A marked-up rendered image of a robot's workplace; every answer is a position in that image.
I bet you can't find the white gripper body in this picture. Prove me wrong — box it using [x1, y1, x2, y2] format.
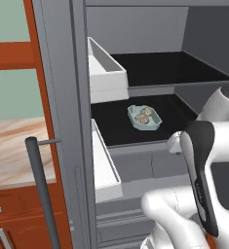
[167, 130, 185, 155]

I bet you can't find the pale blue tupperware container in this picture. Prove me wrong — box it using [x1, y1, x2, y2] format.
[127, 104, 164, 132]

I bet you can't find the grey fridge drawer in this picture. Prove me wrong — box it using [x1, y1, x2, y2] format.
[95, 208, 156, 249]
[110, 144, 191, 184]

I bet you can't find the white fridge door bin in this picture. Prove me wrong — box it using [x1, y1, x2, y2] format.
[91, 118, 125, 204]
[87, 36, 131, 105]

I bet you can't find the grey fridge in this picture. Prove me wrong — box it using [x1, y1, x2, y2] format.
[70, 0, 229, 249]

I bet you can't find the grey fridge door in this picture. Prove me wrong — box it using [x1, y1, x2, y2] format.
[31, 0, 98, 249]

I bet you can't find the beige dumpling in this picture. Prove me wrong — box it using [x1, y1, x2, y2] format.
[134, 112, 150, 126]
[139, 106, 154, 118]

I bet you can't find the orange wooden side panel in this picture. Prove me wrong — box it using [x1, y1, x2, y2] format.
[22, 0, 73, 249]

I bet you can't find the orange wooden cupboard door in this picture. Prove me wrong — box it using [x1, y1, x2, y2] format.
[0, 212, 73, 249]

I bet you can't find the dark grey fridge door handle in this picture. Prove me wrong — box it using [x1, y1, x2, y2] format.
[24, 135, 62, 249]

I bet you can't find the orange wooden wall shelf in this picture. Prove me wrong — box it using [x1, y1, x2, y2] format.
[0, 41, 40, 71]

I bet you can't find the silver cupboard handle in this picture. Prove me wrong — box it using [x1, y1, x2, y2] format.
[0, 228, 14, 249]

